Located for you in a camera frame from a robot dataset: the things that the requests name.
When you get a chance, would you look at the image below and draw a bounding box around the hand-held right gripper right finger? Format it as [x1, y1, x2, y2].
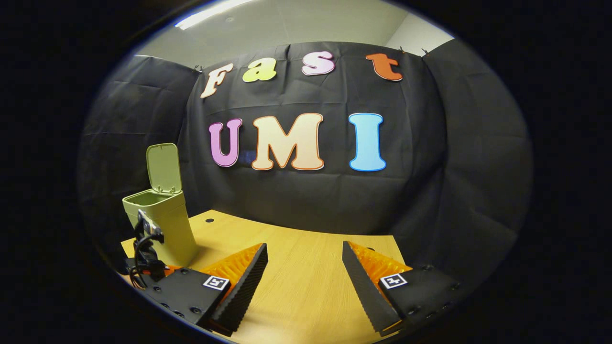
[341, 240, 464, 336]

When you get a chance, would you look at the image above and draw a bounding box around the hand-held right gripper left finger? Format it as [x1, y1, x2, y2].
[142, 242, 269, 337]

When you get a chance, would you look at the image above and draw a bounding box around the green desktop garbage bin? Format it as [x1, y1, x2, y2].
[121, 142, 199, 269]

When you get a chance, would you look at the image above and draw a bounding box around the wooden desktop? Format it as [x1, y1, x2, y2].
[120, 209, 407, 344]

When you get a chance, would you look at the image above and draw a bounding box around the black backdrop cloth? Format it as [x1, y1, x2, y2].
[79, 38, 534, 287]

